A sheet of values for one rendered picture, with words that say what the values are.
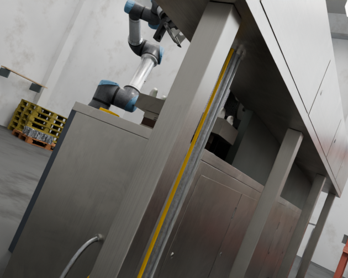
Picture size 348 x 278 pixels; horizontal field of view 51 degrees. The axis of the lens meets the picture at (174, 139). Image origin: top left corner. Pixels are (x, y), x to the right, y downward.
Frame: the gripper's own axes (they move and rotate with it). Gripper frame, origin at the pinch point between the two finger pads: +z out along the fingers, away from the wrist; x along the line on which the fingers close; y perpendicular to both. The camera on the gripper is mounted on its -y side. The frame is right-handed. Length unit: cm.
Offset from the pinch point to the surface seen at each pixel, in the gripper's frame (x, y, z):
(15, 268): -32, -95, 73
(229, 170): -5, -4, 72
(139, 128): -33, -22, 50
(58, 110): 670, -553, -618
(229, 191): 3, -10, 77
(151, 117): -26, -18, 44
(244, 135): -4, 8, 62
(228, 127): -21, 6, 63
